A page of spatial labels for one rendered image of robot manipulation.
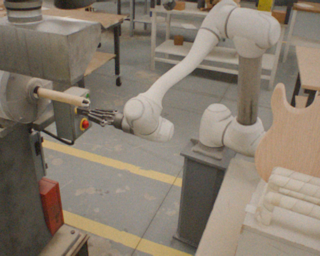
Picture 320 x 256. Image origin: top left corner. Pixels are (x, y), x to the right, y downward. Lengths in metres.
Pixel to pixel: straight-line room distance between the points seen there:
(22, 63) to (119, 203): 1.72
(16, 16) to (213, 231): 0.89
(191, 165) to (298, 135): 0.87
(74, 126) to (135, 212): 1.14
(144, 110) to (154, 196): 1.56
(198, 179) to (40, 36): 1.28
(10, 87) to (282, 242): 0.97
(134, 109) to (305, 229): 0.64
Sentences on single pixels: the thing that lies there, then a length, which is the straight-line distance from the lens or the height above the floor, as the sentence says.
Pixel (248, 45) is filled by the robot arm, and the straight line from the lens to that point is 1.41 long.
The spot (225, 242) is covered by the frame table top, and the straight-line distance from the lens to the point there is 1.13.
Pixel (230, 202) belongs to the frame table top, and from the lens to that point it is 1.27.
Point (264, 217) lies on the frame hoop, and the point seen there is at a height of 1.14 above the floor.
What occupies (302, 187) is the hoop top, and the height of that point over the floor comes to 1.21.
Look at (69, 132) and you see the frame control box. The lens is 1.57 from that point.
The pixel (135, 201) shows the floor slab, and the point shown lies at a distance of 2.60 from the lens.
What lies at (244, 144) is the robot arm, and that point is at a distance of 1.71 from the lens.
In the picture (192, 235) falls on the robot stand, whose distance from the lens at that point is 2.27.
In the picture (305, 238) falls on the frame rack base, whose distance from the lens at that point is 0.98.
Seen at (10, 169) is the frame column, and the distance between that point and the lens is 1.56.
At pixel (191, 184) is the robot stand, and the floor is 0.49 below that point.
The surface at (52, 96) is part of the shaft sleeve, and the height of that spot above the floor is 1.25.
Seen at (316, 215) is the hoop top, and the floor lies 1.20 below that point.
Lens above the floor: 1.76
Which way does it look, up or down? 30 degrees down
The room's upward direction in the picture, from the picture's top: 3 degrees clockwise
